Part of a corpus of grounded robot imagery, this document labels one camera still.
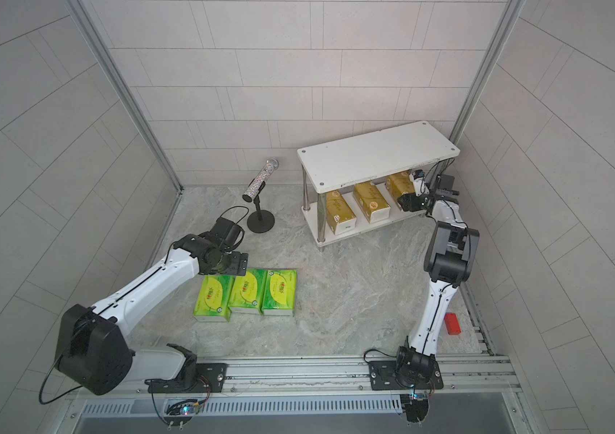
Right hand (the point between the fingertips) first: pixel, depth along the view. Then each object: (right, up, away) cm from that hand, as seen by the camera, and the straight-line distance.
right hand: (413, 191), depth 104 cm
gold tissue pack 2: (-18, -5, -10) cm, 21 cm away
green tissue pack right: (-49, -34, -24) cm, 64 cm away
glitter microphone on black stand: (-60, -12, 0) cm, 61 cm away
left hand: (-63, -24, -20) cm, 70 cm away
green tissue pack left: (-68, -34, -25) cm, 80 cm away
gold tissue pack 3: (-30, -10, -13) cm, 34 cm away
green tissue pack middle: (-59, -32, -24) cm, 71 cm away
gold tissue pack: (-6, +3, -3) cm, 7 cm away
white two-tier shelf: (-25, +9, -20) cm, 33 cm away
